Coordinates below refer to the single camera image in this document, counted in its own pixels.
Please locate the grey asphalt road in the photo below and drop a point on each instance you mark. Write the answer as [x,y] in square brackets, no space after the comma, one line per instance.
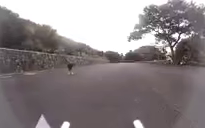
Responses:
[106,96]

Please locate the person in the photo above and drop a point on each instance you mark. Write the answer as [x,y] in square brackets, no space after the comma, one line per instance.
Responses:
[70,67]

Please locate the dark bushy tree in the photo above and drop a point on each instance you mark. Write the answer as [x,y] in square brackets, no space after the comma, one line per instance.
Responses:
[195,50]

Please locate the large spreading tree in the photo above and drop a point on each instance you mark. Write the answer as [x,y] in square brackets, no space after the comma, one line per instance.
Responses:
[173,20]

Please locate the round dark bush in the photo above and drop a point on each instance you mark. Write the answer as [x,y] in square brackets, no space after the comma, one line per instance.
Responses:
[113,56]

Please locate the robot's own part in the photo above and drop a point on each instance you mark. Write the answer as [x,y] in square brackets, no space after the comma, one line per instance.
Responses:
[138,124]
[65,125]

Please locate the wooded hillside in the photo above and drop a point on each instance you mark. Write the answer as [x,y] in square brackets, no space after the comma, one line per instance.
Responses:
[20,31]

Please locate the broad dark bush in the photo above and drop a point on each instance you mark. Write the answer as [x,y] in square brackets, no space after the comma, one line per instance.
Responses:
[145,53]

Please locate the grey stone wall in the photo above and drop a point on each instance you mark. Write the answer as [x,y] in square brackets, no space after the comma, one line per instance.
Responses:
[16,60]

